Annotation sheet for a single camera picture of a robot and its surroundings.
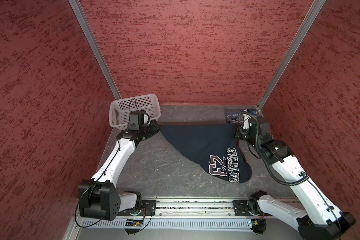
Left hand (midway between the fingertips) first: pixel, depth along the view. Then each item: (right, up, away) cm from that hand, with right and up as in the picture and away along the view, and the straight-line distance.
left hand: (162, 129), depth 82 cm
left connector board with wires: (-13, -46, -10) cm, 48 cm away
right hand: (+38, +1, -9) cm, 39 cm away
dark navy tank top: (+29, -9, -2) cm, 31 cm away
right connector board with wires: (+49, -45, -12) cm, 68 cm away
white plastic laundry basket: (-38, +12, +31) cm, 51 cm away
